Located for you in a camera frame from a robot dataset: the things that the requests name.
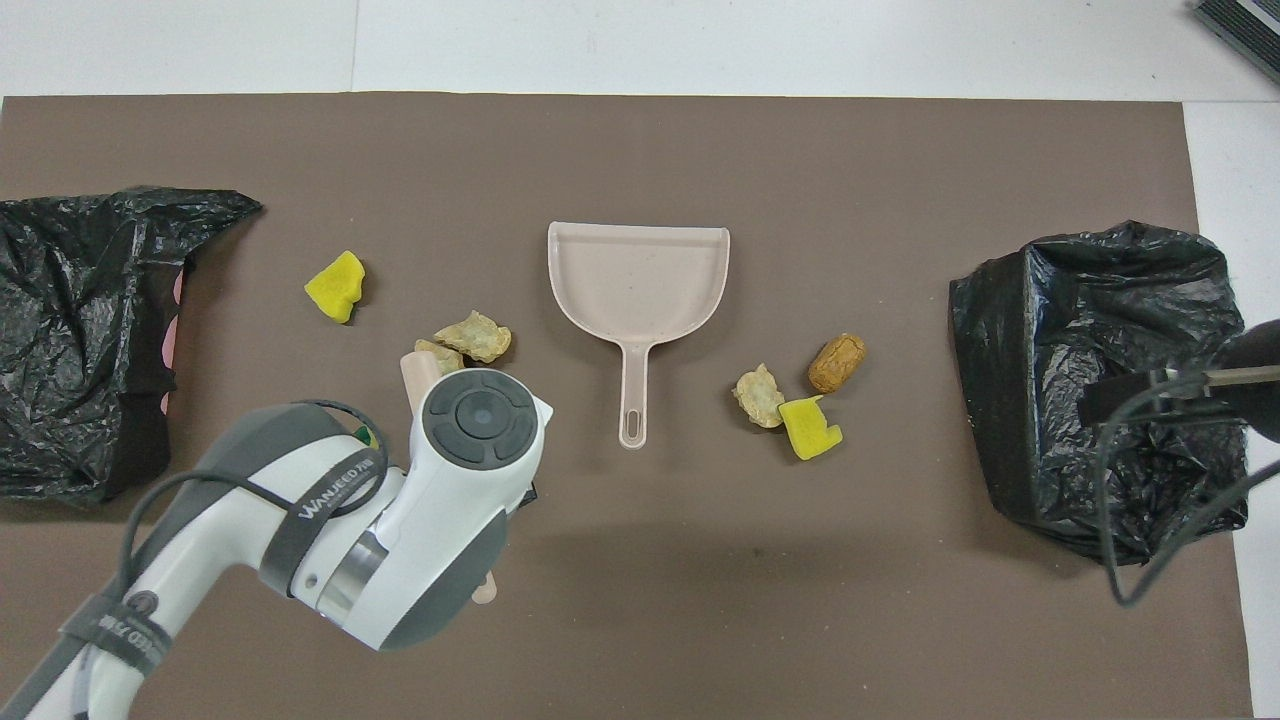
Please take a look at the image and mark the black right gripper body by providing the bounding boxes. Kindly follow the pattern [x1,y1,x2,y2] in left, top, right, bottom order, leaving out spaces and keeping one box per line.
[1212,318,1280,443]

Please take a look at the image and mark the beige hand brush black bristles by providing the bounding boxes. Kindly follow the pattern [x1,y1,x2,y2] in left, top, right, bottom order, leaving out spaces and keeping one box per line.
[399,352,499,607]

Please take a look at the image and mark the beige sponge chunk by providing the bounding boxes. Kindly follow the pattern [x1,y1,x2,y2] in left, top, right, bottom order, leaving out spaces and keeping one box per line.
[433,309,513,365]
[732,362,787,430]
[415,339,467,377]

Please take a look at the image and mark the beige plastic dustpan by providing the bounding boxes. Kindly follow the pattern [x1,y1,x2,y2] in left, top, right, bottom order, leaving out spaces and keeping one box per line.
[547,221,732,451]

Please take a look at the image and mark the brown oval sponge chunk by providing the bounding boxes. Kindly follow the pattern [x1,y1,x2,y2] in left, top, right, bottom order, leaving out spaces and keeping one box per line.
[807,332,868,395]

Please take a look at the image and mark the plain yellow sponge piece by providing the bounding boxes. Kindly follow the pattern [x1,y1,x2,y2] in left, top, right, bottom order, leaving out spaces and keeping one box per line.
[304,250,367,325]

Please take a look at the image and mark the notched yellow sponge piece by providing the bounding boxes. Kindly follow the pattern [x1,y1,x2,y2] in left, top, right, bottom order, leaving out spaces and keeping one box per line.
[777,394,844,462]

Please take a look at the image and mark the black plastic trash bag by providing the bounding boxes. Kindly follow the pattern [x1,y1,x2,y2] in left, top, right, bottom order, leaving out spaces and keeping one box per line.
[948,220,1251,567]
[0,185,264,504]

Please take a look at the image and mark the pink plastic bin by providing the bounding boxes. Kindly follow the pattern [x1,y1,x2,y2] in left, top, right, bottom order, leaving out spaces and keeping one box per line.
[160,268,187,416]

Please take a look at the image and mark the dark grey ribbed panel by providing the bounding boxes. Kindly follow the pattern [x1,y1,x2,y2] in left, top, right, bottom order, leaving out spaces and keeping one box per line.
[1193,0,1280,86]

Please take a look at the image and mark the large brown table mat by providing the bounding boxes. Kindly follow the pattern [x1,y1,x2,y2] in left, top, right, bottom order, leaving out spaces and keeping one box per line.
[0,92,1256,720]

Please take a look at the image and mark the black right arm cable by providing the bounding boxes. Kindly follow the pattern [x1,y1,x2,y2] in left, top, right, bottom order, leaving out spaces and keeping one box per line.
[1095,370,1280,608]

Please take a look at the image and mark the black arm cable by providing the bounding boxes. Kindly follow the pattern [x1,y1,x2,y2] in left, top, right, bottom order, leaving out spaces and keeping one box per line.
[0,398,393,720]
[1095,370,1280,608]

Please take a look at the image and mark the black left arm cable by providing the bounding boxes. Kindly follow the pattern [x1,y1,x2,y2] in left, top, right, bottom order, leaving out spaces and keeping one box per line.
[0,398,393,720]

